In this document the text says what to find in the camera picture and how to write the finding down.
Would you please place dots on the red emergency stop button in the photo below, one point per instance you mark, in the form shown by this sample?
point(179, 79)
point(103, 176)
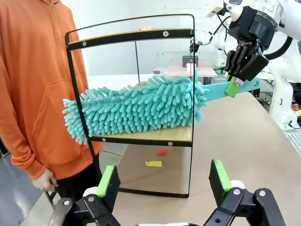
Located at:
point(297, 108)

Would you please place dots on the orange hoodie person torso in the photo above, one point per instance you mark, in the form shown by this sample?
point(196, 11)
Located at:
point(33, 58)

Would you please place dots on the white mount box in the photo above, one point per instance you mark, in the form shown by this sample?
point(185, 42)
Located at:
point(215, 9)

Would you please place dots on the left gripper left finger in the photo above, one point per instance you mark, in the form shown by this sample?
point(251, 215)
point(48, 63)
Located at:
point(108, 183)

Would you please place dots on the orange red paper scrap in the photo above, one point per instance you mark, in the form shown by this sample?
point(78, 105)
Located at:
point(139, 29)

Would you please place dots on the black trousers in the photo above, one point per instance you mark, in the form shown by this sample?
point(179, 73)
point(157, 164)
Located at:
point(77, 181)

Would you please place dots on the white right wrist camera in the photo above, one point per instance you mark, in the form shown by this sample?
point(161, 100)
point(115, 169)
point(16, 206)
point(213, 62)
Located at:
point(203, 38)

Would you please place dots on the black mesh basket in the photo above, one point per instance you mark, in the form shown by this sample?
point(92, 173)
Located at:
point(188, 60)

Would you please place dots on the white desk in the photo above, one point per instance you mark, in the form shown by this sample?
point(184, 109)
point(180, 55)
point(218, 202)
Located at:
point(105, 81)

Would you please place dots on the pink table mat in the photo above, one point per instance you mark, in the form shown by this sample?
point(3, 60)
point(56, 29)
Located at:
point(174, 68)

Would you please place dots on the person right hand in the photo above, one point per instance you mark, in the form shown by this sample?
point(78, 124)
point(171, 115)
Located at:
point(44, 181)

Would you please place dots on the small white box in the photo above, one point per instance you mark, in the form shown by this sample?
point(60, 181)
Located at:
point(190, 67)

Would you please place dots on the teal chenille duster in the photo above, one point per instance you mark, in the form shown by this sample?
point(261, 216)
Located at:
point(141, 108)

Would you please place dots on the black frame wooden shelf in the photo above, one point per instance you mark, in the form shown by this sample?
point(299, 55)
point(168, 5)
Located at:
point(164, 134)

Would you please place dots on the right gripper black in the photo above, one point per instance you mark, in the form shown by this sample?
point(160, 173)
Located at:
point(261, 35)

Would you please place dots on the person right forearm orange sleeve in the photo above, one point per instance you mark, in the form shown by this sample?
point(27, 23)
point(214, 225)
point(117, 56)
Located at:
point(26, 153)

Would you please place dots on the small dark block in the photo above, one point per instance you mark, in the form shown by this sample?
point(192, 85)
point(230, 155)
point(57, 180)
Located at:
point(156, 71)

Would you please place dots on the green lit device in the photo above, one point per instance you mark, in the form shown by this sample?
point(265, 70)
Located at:
point(219, 68)

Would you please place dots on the yellow paper scrap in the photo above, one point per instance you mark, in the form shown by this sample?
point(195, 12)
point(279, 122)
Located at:
point(154, 163)
point(146, 28)

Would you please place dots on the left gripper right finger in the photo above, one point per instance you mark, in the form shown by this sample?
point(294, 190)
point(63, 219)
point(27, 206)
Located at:
point(221, 186)

